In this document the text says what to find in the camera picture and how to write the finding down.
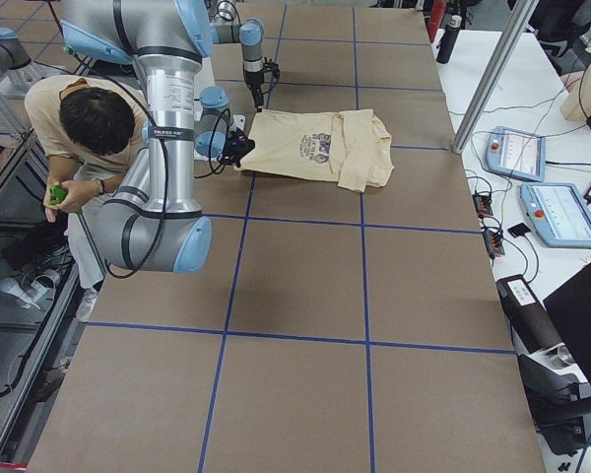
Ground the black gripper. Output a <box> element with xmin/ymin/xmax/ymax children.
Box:
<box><xmin>218</xmin><ymin>128</ymin><xmax>255</xmax><ymax>168</ymax></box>
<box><xmin>243</xmin><ymin>68</ymin><xmax>265</xmax><ymax>112</ymax></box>

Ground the cream long-sleeve printed shirt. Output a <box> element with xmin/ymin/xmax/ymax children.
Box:
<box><xmin>240</xmin><ymin>109</ymin><xmax>394</xmax><ymax>192</ymax></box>

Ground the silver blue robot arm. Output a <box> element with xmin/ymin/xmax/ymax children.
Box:
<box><xmin>208</xmin><ymin>0</ymin><xmax>269</xmax><ymax>112</ymax></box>
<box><xmin>62</xmin><ymin>1</ymin><xmax>265</xmax><ymax>274</ymax></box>

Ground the person in beige shirt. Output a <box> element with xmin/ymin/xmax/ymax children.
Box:
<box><xmin>25</xmin><ymin>75</ymin><xmax>147</xmax><ymax>322</ymax></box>

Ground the black water bottle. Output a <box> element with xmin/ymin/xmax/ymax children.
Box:
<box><xmin>435</xmin><ymin>15</ymin><xmax>463</xmax><ymax>64</ymax></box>

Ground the red cylinder bottle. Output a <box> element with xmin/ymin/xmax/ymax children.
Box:
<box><xmin>427</xmin><ymin>0</ymin><xmax>447</xmax><ymax>42</ymax></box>

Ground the far blue teach pendant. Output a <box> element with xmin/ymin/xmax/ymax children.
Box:
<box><xmin>485</xmin><ymin>126</ymin><xmax>546</xmax><ymax>182</ymax></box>

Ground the blue teach pendant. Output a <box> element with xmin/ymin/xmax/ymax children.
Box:
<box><xmin>485</xmin><ymin>126</ymin><xmax>546</xmax><ymax>182</ymax></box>
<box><xmin>519</xmin><ymin>182</ymin><xmax>591</xmax><ymax>248</ymax></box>

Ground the near blue teach pendant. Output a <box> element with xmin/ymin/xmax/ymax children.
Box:
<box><xmin>519</xmin><ymin>182</ymin><xmax>591</xmax><ymax>248</ymax></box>

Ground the black box with label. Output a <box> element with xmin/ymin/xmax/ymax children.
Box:
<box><xmin>495</xmin><ymin>275</ymin><xmax>562</xmax><ymax>353</ymax></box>

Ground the black monitor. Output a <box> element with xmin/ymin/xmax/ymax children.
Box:
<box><xmin>544</xmin><ymin>262</ymin><xmax>591</xmax><ymax>383</ymax></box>

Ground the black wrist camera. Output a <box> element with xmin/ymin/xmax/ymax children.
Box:
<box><xmin>262</xmin><ymin>57</ymin><xmax>281</xmax><ymax>83</ymax></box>

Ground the aluminium frame post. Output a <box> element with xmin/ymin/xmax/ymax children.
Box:
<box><xmin>451</xmin><ymin>0</ymin><xmax>539</xmax><ymax>155</ymax></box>

